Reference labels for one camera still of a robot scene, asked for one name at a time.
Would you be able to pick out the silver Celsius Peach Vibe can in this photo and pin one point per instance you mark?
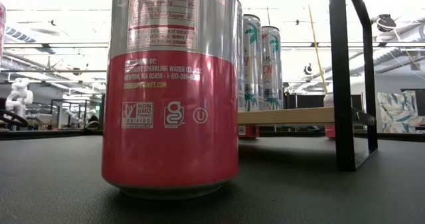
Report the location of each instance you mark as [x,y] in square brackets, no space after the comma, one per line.
[240,67]
[252,67]
[272,84]

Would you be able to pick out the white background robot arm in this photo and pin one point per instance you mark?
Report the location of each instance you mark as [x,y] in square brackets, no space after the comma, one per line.
[20,94]

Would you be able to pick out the leaf patterned cushion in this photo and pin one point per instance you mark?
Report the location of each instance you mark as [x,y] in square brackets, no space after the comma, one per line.
[398,111]

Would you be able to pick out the black background cabinet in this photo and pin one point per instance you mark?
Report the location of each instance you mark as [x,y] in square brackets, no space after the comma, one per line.
[308,101]

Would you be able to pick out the wooden shelf black metal frame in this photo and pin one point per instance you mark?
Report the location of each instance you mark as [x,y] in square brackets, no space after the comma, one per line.
[285,115]

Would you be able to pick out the pink white Spindrift can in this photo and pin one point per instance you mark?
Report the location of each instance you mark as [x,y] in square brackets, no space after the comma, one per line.
[171,117]
[328,100]

